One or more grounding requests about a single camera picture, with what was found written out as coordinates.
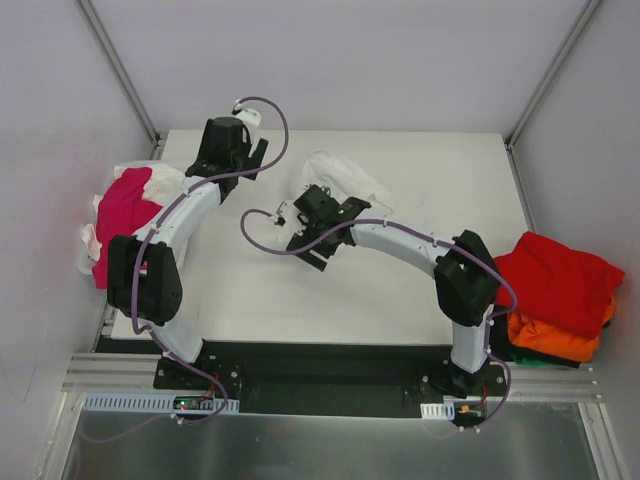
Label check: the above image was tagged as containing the white daisy print t-shirt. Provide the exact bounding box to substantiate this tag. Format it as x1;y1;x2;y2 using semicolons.
275;150;394;247

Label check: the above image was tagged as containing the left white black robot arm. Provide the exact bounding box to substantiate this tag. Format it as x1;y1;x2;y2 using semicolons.
107;108;268;389

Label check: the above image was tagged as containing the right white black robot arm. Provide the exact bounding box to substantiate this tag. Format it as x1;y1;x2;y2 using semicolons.
286;185;501;398

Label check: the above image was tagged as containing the pale pink white garment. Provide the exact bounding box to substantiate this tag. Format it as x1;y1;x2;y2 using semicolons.
81;160;185;264

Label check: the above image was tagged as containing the white laundry basket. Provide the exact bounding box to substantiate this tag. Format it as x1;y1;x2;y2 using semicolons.
79;177;115;278

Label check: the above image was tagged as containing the magenta t-shirt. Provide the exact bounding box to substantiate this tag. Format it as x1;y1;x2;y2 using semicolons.
92;167;162;290

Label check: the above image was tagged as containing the left aluminium corner profile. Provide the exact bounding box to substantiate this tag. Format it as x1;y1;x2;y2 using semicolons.
75;0;163;156

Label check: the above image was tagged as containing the aluminium corner profile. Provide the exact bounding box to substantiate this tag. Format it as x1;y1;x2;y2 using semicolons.
75;0;163;156
505;0;605;152

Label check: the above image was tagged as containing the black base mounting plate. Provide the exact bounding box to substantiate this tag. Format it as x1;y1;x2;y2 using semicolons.
153;341;507;418

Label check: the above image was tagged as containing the black folded garment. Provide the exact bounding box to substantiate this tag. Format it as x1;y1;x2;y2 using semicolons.
490;312;600;365

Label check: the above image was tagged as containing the orange folded t-shirt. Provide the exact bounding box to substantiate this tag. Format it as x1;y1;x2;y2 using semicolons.
506;294;616;363

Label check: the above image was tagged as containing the red folded t-shirt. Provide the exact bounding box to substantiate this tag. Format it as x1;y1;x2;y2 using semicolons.
494;232;625;339

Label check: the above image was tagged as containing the green folded t-shirt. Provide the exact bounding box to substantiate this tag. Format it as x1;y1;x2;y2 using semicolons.
511;353;581;369

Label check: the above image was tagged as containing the right aluminium corner profile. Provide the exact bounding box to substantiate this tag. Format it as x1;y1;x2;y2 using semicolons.
505;0;605;152

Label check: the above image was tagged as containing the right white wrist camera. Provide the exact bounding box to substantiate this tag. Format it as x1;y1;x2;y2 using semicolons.
274;200;300;229

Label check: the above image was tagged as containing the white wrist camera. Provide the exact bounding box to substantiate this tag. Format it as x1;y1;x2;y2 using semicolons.
274;200;300;229
231;99;262;144

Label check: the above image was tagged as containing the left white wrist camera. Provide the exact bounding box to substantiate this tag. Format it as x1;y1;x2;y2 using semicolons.
231;99;262;144

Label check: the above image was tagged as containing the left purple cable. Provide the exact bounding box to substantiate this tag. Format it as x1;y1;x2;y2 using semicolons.
79;95;292;444

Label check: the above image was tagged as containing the purple cable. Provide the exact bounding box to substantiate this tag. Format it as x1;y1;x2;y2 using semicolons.
79;95;292;444
240;209;512;439

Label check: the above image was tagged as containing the right grey cable duct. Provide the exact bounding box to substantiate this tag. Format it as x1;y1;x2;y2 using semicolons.
420;402;455;421

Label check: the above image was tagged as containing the grey cable duct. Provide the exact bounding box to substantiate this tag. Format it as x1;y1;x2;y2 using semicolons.
420;402;455;421
84;393;240;415

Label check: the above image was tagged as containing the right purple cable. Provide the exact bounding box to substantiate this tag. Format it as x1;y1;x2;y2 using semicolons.
240;209;512;439

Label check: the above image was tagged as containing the aluminium front rail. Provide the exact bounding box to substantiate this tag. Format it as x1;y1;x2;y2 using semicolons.
62;353;159;392

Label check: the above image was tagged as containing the left grey cable duct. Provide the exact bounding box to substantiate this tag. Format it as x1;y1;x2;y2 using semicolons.
84;393;240;415

